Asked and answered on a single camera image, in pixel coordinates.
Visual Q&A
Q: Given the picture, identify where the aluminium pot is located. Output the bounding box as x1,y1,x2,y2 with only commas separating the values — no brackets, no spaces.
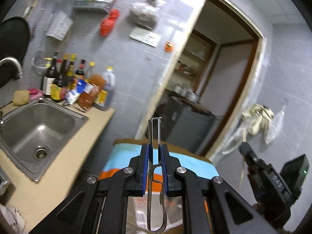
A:
180,90,201,102

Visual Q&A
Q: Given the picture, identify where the dark sauce jug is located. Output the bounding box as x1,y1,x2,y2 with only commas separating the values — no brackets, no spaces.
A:
93,66,117,112

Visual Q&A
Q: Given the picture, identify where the grey wall shelf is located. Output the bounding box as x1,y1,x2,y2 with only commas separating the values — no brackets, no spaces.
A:
73,0,115,13

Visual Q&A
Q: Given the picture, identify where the clear plastic bag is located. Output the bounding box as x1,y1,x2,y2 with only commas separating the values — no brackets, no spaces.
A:
264,109,285,146

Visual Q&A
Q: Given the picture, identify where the wooden shelf cabinet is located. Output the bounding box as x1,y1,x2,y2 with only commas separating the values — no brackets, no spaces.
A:
175,29,218,96

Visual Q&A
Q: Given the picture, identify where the blue white packet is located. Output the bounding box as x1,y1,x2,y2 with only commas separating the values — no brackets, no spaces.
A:
65,79,86,106

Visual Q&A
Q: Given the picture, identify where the orange felt mat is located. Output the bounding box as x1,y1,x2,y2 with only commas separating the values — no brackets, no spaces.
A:
98,170,213,214

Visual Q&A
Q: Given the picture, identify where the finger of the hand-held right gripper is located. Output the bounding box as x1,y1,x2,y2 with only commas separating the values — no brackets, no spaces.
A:
239,142,258,162

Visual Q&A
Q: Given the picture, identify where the stainless steel sink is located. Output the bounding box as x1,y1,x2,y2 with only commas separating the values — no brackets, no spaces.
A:
0,97,90,184

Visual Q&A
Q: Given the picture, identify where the beige kitchen counter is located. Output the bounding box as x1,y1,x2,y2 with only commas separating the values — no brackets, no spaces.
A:
0,97,115,234

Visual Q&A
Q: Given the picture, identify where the brown sauce packet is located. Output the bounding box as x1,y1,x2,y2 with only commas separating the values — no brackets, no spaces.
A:
79,74,107,109

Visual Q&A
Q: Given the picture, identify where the yellow sponge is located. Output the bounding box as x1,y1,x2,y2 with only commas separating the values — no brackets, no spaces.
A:
12,89,31,106

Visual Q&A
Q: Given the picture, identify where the row of glass sauce bottles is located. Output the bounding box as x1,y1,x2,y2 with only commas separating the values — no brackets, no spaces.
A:
42,52,96,103

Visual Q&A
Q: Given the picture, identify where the white cloth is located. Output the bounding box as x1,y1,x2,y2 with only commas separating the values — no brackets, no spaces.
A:
0,203,26,234

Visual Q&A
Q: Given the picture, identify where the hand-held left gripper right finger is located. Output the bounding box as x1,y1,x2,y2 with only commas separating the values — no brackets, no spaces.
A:
158,143,278,234

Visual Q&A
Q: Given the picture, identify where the chrome faucet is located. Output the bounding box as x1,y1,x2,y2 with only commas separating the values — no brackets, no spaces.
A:
0,57,24,81

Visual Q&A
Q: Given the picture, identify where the white wire rack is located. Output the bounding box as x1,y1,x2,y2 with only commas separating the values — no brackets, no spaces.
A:
44,10,74,41

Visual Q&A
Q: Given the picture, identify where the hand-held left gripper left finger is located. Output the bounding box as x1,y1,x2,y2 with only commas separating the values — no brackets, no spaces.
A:
29,143,150,234

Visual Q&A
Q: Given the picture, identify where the grey metal cabinet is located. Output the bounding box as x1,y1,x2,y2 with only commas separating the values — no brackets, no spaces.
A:
155,93,216,154

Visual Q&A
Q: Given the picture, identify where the grey plastic bag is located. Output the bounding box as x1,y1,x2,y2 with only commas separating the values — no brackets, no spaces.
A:
129,0,167,30

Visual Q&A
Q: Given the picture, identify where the black frying pan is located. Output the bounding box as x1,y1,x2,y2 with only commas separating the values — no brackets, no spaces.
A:
0,17,31,89

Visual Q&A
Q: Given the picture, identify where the pink scrub cloth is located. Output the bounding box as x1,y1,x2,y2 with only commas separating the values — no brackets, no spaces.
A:
27,88,43,102

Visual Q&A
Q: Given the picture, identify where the metal peeler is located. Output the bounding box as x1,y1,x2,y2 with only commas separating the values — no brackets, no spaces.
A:
147,117,169,232

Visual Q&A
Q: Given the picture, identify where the wooden door frame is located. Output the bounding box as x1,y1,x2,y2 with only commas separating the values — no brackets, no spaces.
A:
135,0,267,162

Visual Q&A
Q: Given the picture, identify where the white paper notice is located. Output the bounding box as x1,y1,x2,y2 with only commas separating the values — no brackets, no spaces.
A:
129,26,162,48

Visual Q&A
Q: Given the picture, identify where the light blue felt mat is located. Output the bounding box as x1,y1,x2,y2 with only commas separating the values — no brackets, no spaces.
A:
101,143,220,179

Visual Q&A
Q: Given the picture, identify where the metal skimmer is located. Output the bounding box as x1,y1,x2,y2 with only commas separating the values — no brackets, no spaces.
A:
31,42,47,76

